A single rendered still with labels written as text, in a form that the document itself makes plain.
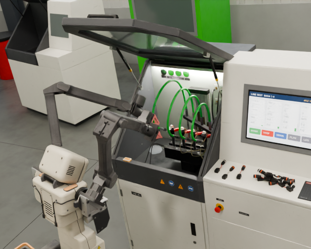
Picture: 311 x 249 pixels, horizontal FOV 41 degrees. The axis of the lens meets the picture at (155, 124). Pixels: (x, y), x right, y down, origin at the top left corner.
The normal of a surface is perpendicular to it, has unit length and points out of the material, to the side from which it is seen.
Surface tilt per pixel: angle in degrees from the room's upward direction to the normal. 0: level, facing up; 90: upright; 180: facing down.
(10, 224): 0
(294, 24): 90
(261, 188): 0
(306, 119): 76
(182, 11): 90
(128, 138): 90
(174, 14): 90
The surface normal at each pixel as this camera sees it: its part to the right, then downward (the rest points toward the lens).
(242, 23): -0.47, 0.46
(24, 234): -0.14, -0.88
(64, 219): 0.72, 0.23
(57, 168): -0.59, -0.29
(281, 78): -0.56, 0.22
